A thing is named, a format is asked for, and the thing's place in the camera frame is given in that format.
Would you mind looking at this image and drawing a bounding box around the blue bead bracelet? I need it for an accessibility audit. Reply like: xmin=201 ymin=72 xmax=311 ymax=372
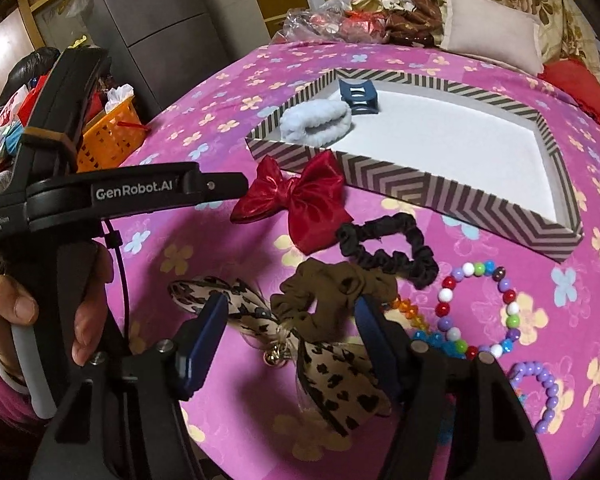
xmin=412 ymin=327 xmax=470 ymax=451

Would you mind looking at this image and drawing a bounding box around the purple bead bracelet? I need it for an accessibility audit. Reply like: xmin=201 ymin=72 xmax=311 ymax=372
xmin=507 ymin=360 xmax=562 ymax=436

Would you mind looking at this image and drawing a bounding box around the multicolour round bead bracelet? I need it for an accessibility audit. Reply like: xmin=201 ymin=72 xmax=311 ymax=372
xmin=433 ymin=259 xmax=522 ymax=361

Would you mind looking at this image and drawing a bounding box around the orange rainbow crystal bracelet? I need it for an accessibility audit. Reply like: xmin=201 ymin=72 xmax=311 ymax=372
xmin=388 ymin=294 xmax=432 ymax=334

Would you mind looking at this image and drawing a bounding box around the leopard print bow scrunchie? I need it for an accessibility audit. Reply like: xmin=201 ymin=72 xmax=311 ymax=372
xmin=168 ymin=258 xmax=398 ymax=436

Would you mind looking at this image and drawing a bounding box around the black scrunchie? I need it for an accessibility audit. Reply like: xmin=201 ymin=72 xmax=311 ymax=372
xmin=336 ymin=212 xmax=439 ymax=290

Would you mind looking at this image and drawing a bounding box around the red satin bow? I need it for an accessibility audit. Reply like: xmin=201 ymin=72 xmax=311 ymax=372
xmin=230 ymin=151 xmax=352 ymax=256

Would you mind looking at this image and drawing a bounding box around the white fluffy scrunchie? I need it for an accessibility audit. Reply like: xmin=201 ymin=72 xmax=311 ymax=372
xmin=278 ymin=99 xmax=352 ymax=148

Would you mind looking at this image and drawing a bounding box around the blue plastic hair claw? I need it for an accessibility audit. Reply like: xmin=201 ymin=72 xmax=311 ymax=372
xmin=339 ymin=79 xmax=379 ymax=115

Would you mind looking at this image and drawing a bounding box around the person's left hand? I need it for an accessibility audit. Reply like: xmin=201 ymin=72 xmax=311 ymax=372
xmin=0 ymin=242 xmax=116 ymax=378

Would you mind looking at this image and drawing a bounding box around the orange plastic basket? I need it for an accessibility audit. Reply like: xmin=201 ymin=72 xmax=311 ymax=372
xmin=78 ymin=96 xmax=149 ymax=172

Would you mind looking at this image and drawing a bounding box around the pink floral bed sheet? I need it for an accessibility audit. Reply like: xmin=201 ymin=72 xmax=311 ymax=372
xmin=99 ymin=39 xmax=600 ymax=480

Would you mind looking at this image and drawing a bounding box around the grey refrigerator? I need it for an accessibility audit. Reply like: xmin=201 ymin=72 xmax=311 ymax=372
xmin=82 ymin=0 xmax=232 ymax=122

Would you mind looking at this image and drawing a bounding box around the striped shallow box tray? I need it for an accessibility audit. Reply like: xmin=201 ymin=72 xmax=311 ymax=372
xmin=246 ymin=68 xmax=584 ymax=262

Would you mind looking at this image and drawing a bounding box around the clear plastic bag of items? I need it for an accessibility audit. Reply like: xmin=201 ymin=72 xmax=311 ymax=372
xmin=271 ymin=0 xmax=389 ymax=44

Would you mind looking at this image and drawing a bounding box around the red cushion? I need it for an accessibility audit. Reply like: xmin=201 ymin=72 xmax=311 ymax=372
xmin=539 ymin=58 xmax=600 ymax=125

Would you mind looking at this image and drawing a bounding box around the beige small pillow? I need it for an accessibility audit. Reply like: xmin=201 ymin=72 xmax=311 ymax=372
xmin=440 ymin=0 xmax=543 ymax=76

